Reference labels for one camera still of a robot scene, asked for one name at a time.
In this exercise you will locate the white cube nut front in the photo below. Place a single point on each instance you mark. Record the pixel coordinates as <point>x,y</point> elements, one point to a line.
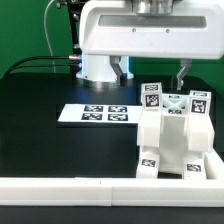
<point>199,102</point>

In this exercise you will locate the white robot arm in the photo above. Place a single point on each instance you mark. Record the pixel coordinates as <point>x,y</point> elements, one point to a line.
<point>96,69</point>

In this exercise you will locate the white cube nut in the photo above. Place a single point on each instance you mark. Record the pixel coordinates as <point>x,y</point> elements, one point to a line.
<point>151,96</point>
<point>199,102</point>

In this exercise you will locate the white chair seat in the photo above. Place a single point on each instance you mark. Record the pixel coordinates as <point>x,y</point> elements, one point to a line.
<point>168,134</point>

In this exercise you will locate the white L-shaped fence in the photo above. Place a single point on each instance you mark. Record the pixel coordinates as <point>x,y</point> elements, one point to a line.
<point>118,191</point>

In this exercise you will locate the white long chair back bar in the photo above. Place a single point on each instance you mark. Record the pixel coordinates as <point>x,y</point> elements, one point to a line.
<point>200,129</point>

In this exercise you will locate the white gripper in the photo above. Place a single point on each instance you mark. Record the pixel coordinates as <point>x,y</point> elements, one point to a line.
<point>193,30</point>

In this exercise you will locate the white tag base sheet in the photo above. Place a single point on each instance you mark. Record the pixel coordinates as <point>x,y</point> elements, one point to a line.
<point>100,113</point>

